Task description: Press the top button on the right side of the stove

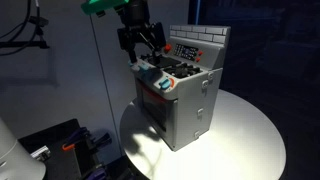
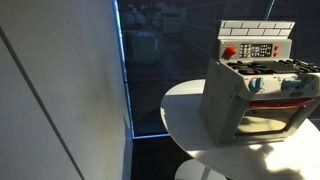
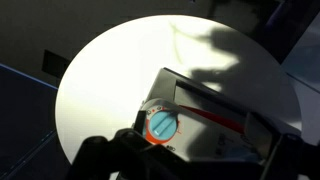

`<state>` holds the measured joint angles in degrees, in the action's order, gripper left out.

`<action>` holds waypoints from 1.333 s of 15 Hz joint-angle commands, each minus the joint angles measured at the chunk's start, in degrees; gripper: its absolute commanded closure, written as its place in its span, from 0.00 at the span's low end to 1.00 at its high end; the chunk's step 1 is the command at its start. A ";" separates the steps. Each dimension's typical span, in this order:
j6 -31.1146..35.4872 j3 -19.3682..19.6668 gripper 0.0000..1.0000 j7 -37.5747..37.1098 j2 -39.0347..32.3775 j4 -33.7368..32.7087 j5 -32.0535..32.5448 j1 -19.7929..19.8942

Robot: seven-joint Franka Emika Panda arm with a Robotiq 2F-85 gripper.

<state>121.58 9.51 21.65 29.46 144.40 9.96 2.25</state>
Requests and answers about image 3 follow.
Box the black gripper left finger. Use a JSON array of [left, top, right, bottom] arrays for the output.
[[65, 127, 202, 180]]

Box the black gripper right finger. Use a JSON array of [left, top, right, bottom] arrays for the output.
[[259, 133, 320, 180]]

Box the white toy stove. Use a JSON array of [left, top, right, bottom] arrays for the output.
[[131, 67, 285, 168]]

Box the dark rectangular floor panel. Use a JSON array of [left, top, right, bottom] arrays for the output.
[[41, 49, 72, 80]]

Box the round white pedestal table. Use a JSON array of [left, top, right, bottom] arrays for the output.
[[54, 14, 303, 164]]

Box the red oven door handle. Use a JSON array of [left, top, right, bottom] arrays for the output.
[[179, 104, 246, 134]]

